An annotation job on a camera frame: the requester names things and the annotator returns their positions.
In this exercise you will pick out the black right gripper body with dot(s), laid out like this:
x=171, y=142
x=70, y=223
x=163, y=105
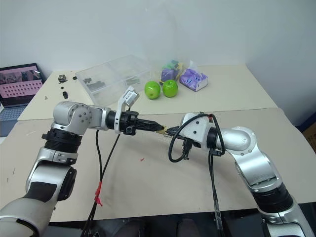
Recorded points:
x=191, y=143

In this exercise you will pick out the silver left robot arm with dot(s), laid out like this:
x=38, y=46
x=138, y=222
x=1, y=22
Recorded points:
x=74, y=113

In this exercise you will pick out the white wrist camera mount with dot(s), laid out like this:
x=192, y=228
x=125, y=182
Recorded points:
x=129, y=96
x=197, y=126

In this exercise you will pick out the purple tissue pack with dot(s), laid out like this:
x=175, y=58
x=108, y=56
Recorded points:
x=193, y=78

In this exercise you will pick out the open laptop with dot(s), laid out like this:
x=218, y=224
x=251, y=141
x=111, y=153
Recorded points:
x=19, y=86

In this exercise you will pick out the small brass padlock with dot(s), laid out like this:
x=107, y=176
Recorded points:
x=163, y=130

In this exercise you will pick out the small dark square part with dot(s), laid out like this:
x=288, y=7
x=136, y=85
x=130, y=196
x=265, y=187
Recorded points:
x=62, y=78

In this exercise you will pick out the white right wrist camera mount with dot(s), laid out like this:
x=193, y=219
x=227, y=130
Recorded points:
x=197, y=126

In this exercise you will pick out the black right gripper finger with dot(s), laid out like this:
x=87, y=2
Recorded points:
x=172, y=134
x=175, y=128

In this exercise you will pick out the clear plastic compartment box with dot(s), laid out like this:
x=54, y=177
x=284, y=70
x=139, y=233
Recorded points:
x=113, y=76

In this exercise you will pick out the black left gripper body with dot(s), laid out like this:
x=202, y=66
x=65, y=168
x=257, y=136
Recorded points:
x=128, y=121

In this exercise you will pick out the small black block part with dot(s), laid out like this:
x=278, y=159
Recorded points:
x=65, y=95

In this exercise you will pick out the cardboard box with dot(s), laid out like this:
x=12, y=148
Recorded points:
x=310, y=135

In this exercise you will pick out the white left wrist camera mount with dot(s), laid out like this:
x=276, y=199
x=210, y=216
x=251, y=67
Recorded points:
x=129, y=96

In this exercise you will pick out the purple packet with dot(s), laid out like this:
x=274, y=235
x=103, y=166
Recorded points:
x=169, y=74

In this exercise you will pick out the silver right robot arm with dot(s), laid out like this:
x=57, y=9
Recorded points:
x=249, y=145

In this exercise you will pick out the dark parts in box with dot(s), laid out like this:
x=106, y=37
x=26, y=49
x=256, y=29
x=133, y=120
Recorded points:
x=132, y=81

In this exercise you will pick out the black parts in box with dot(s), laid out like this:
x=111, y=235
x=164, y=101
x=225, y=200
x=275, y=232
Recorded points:
x=96, y=84

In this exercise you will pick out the clear bag of toys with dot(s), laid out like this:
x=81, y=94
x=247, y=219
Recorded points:
x=172, y=66

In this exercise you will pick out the green apple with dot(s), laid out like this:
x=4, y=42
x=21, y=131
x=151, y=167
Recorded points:
x=170, y=88
x=152, y=90

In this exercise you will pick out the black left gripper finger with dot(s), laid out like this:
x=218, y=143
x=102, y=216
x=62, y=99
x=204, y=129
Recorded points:
x=150, y=122
x=150, y=129

